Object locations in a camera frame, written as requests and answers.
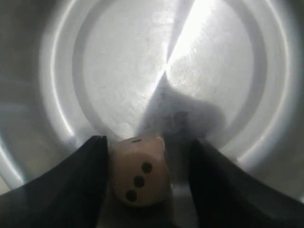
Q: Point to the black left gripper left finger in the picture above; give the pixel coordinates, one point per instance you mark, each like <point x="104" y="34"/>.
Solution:
<point x="69" y="195"/>

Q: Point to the stainless steel round bowl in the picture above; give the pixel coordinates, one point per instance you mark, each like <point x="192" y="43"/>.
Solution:
<point x="228" y="71"/>

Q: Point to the beige wooden die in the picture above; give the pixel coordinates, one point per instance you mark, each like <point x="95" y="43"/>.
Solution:
<point x="139" y="173"/>

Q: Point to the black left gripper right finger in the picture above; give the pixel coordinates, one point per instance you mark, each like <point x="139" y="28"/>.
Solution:
<point x="227" y="197"/>

